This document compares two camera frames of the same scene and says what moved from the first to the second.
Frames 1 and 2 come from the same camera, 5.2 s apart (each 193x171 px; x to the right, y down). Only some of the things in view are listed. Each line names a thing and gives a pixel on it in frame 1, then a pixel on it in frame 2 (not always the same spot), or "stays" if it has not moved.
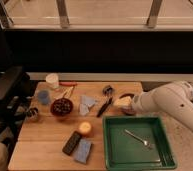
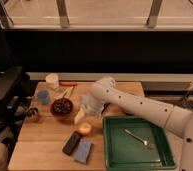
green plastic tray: (136, 143) stays
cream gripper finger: (124, 102) → (79, 116)
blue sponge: (83, 150) stays
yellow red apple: (85, 127) stays
